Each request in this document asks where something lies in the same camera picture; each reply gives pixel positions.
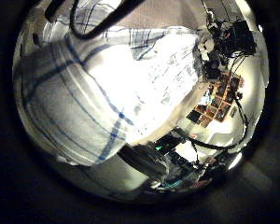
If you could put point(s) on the white blue plaid shirt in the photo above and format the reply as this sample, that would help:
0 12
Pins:
93 93

